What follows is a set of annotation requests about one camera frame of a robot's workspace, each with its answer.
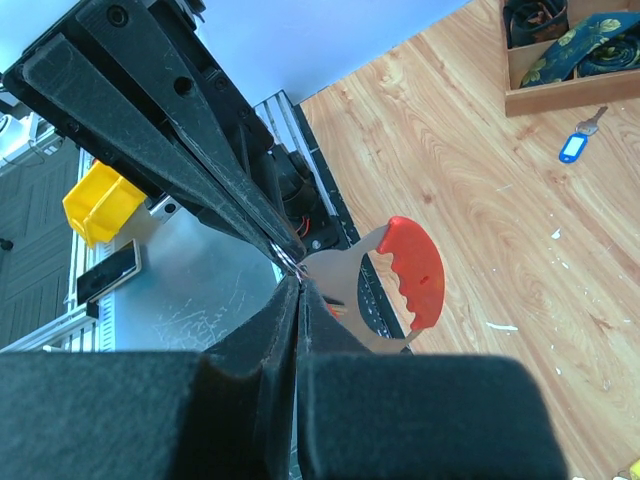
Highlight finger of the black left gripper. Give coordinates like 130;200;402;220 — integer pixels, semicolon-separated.
78;1;306;258
20;34;290;262

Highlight dark tie orange flowers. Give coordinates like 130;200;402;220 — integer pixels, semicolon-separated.
502;0;569;49

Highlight blue tie yellow flowers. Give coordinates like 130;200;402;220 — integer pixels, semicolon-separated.
520;12;639;88

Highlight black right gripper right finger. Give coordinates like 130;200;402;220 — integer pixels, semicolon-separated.
297;282;568;479

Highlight key with yellow tag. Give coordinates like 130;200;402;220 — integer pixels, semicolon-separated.
614;460;640;480

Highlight key with blue tag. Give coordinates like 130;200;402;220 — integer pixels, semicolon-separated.
558;106;608;164

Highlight wooden compartment tray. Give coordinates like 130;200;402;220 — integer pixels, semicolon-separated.
499;1;639;117

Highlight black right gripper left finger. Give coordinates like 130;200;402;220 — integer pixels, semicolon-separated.
1;278;300;479

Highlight black smartphone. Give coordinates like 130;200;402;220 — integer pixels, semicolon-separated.
76;239;142;304

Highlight yellow plastic bin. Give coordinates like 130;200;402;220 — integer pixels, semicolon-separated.
63;160;146;248

